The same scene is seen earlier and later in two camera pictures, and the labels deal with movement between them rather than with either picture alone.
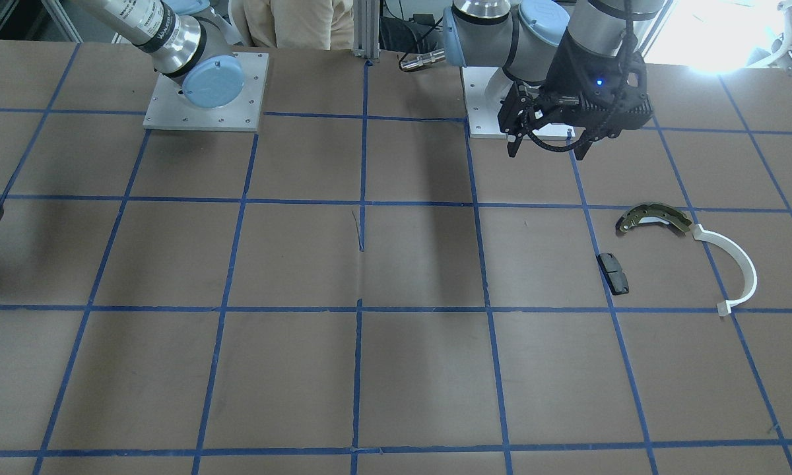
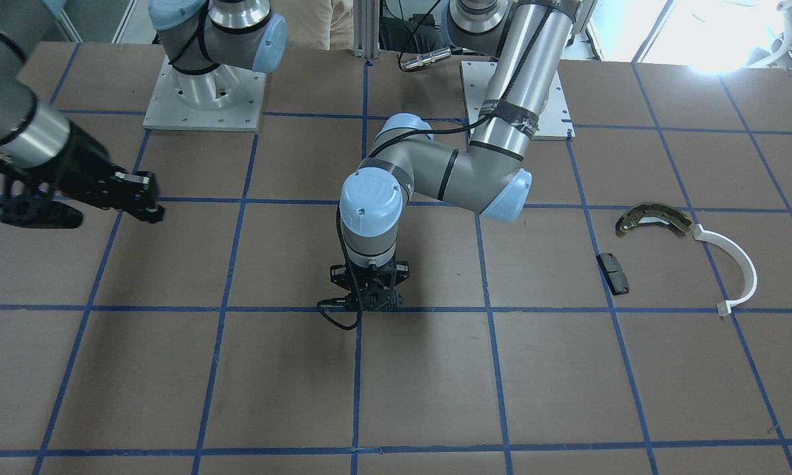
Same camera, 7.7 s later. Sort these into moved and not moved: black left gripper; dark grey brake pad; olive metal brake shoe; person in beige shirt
Moved: black left gripper
Not moved: person in beige shirt; dark grey brake pad; olive metal brake shoe
